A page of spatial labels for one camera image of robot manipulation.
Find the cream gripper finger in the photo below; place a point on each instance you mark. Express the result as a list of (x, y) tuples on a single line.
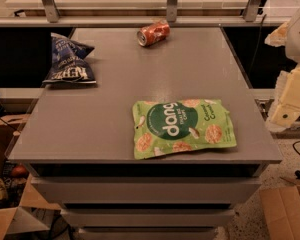
[(277, 37), (285, 109)]

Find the green rice chip bag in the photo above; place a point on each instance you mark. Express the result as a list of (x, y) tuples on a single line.
[(180, 126)]

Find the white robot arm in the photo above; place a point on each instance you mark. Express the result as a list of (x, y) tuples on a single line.
[(292, 46)]

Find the red coke can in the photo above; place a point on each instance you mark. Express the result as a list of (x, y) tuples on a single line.
[(153, 33)]

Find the blue chip bag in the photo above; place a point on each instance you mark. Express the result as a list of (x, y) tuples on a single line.
[(68, 61)]

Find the cardboard box right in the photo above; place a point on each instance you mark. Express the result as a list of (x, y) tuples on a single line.
[(281, 207)]

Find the cardboard box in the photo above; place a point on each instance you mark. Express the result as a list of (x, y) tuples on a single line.
[(22, 208), (281, 207)]

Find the grey drawer cabinet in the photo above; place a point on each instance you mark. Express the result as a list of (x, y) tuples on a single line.
[(78, 142)]

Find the cardboard box left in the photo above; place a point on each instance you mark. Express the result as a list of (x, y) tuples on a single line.
[(22, 208)]

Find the metal railing frame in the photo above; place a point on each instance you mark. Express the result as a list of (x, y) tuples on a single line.
[(99, 13)]

